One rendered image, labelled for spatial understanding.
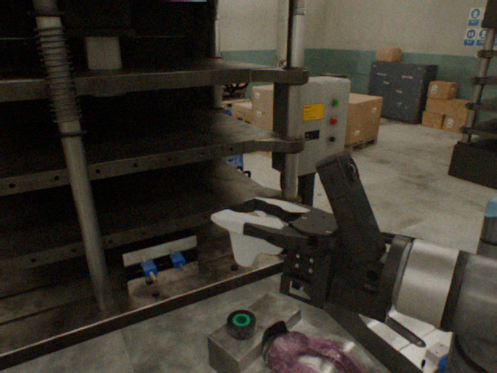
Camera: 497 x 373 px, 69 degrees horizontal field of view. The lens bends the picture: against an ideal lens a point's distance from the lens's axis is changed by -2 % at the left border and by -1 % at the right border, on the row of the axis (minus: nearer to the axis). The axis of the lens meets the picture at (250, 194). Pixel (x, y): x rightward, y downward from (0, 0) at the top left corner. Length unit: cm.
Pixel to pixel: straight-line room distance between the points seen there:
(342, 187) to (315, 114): 124
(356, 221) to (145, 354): 92
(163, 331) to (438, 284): 100
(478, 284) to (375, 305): 10
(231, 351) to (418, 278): 72
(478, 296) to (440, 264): 4
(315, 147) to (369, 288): 127
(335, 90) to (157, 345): 118
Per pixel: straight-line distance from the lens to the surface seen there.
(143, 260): 137
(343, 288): 40
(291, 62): 134
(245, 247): 42
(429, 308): 37
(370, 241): 37
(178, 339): 121
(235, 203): 143
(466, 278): 36
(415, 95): 788
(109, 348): 124
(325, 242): 37
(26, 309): 152
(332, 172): 36
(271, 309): 112
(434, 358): 110
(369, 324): 117
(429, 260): 36
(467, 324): 37
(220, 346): 103
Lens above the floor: 165
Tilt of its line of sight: 24 degrees down
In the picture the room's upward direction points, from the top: straight up
